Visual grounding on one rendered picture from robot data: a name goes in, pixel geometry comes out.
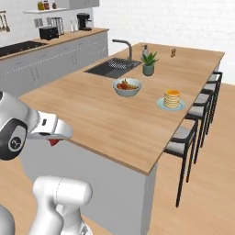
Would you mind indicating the red jar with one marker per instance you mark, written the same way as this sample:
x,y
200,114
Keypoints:
x,y
46,5

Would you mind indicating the red apple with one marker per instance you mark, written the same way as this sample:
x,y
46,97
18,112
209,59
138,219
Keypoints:
x,y
121,86

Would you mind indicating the pale blue plate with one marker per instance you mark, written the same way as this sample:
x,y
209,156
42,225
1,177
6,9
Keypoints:
x,y
159,104

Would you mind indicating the grey kitchen island base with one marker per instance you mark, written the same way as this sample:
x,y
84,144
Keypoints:
x,y
116,195

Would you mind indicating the grey wall cupboard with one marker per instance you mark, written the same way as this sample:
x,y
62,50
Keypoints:
x,y
84,3

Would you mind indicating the small brown shaker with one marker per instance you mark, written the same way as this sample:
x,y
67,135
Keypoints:
x,y
173,53

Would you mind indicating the pale grey bowl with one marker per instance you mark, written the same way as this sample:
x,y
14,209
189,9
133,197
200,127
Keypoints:
x,y
127,91

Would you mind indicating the black hob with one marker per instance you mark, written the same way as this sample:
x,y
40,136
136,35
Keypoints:
x,y
18,47

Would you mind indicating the yellow banana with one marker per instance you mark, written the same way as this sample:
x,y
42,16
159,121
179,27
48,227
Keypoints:
x,y
132,87

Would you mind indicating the stack of pancakes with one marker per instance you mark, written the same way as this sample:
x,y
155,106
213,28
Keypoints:
x,y
171,99

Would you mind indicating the small brown jar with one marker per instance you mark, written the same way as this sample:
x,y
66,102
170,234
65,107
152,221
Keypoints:
x,y
54,5

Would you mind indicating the grey curved tap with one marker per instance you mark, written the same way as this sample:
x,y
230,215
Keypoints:
x,y
129,49

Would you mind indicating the black coffee machine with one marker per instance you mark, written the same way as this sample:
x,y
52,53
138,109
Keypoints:
x,y
83,22

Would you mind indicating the grey cupboard run wooden top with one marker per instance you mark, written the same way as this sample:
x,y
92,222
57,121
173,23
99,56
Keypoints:
x,y
52,62

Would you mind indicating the white wall shelf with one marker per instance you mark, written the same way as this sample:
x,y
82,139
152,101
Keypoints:
x,y
46,11

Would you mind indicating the hanging kitchen tools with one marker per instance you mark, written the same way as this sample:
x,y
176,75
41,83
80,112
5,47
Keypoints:
x,y
4,23

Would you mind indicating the dark sink basin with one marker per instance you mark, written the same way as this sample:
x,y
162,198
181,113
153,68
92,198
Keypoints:
x,y
110,69

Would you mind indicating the green potted plant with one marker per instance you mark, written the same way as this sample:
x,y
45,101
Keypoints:
x,y
148,65

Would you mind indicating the red strawberry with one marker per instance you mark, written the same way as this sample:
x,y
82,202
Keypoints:
x,y
53,142

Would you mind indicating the small clear bottle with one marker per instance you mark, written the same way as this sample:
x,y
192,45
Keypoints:
x,y
76,27
72,27

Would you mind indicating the grey soap dispenser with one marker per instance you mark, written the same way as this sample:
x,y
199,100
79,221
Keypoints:
x,y
145,52

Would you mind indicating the black stool grey seat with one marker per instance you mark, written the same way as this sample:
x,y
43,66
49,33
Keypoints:
x,y
180,140
209,87
197,111
214,78

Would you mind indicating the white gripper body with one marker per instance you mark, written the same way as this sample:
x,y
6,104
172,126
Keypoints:
x,y
61,131

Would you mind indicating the yellow jar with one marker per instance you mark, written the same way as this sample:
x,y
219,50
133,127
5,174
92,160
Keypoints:
x,y
40,5

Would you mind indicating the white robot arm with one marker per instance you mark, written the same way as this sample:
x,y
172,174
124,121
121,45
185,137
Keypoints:
x,y
18,122

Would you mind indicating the black toaster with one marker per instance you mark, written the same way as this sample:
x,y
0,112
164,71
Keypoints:
x,y
49,33

